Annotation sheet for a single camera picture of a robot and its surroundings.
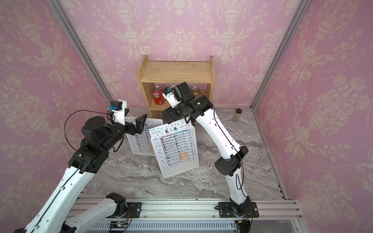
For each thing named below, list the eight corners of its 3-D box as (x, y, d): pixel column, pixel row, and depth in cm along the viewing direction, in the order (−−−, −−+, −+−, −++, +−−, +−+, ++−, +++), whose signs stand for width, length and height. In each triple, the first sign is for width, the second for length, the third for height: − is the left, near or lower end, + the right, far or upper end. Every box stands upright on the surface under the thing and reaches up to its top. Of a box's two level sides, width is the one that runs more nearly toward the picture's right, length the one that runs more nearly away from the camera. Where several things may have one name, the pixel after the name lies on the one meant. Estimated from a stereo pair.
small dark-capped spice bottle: (232, 121, 114) (236, 112, 106) (231, 117, 117) (235, 108, 109) (238, 121, 114) (242, 112, 106) (237, 117, 117) (241, 108, 109)
